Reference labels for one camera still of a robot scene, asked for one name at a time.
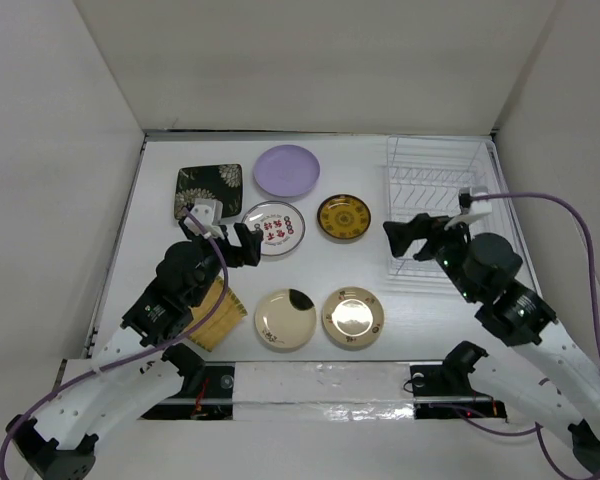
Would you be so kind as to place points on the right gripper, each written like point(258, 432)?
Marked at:
point(399, 234)

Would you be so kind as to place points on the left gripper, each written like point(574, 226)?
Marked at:
point(236, 255)

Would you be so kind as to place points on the black floral square plate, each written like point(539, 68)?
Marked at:
point(222, 182)

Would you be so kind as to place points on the white plate red characters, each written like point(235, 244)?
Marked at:
point(282, 224)

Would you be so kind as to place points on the yellow brown patterned plate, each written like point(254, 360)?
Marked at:
point(344, 217)

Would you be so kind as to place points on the bamboo pattern square plate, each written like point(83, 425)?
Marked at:
point(229, 314)

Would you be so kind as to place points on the lavender round plate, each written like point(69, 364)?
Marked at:
point(287, 171)

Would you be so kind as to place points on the cream plate brown rim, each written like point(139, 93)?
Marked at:
point(353, 317)

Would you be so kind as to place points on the cream plate black spot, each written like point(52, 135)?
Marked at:
point(285, 320)

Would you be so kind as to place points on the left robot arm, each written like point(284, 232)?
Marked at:
point(145, 361)

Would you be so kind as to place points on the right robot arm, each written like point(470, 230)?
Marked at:
point(483, 268)

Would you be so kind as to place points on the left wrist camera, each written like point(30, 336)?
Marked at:
point(205, 211)

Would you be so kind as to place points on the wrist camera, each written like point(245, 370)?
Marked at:
point(205, 211)
point(472, 209)

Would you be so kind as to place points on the white wire dish rack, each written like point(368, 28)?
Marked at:
point(426, 174)

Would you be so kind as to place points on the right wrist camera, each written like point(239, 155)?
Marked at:
point(472, 209)

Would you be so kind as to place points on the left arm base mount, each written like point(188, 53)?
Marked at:
point(205, 396)

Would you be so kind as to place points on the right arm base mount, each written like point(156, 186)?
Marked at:
point(437, 397)

